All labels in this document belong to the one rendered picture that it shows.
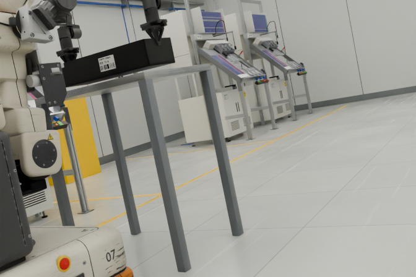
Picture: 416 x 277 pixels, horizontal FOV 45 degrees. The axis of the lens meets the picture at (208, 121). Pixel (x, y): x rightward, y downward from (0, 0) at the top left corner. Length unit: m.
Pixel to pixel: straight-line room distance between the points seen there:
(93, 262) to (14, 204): 0.33
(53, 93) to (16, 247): 0.59
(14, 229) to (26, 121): 0.42
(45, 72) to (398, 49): 7.16
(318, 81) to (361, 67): 0.77
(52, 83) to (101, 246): 0.62
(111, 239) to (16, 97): 0.60
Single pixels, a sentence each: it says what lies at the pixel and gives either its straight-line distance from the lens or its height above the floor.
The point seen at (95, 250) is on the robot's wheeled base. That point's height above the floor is 0.23.
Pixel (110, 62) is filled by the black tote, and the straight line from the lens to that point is 2.22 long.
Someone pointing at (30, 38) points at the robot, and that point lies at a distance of 1.78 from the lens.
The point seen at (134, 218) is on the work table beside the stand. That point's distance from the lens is 2.76.
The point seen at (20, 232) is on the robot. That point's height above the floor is 0.37.
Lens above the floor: 0.68
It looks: 4 degrees down
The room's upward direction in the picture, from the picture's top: 11 degrees counter-clockwise
